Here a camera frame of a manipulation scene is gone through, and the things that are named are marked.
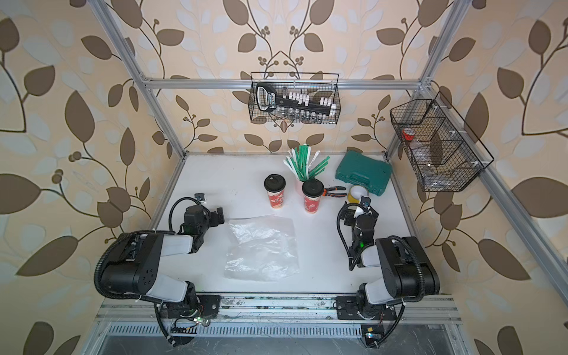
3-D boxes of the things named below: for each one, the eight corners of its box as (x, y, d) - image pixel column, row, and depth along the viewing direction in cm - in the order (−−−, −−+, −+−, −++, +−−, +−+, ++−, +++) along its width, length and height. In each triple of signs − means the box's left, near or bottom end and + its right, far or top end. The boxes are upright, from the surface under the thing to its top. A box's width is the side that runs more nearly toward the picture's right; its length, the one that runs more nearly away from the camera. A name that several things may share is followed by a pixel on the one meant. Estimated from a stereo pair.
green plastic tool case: (330, 175, 112) (331, 170, 109) (345, 151, 123) (346, 146, 120) (381, 197, 103) (384, 192, 100) (392, 170, 114) (395, 165, 111)
